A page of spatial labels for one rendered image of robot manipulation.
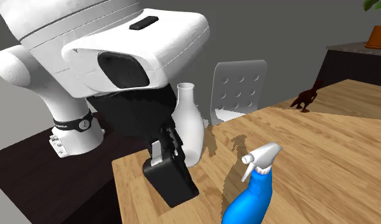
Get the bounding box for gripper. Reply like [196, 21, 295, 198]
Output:
[86, 83, 200, 209]

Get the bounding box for white vase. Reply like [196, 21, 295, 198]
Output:
[171, 82, 206, 169]

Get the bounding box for blue spray bottle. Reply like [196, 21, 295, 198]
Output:
[220, 142, 284, 224]

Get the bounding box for white chair with holes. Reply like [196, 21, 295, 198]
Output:
[210, 59, 268, 127]

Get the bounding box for dark robot stand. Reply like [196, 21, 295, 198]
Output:
[0, 112, 148, 224]

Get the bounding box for dark brown dinosaur figure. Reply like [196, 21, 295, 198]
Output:
[289, 79, 324, 114]

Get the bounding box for dark cabinet with stone top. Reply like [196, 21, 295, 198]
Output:
[314, 41, 381, 90]

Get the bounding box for potted plant in orange pot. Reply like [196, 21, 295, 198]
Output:
[362, 0, 381, 50]

